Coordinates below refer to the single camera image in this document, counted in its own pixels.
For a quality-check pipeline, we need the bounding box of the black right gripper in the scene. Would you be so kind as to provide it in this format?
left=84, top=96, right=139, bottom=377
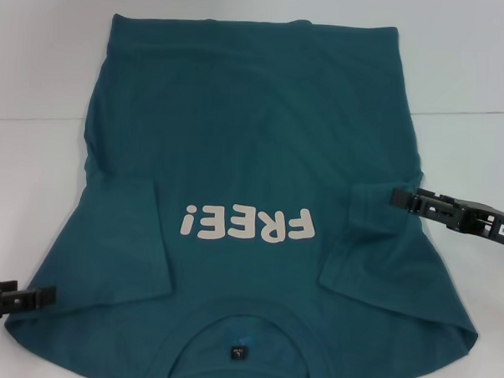
left=388, top=186, right=504, bottom=251

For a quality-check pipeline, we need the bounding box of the teal t-shirt with FREE print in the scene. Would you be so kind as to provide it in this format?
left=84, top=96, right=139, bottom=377
left=0, top=6, right=493, bottom=378

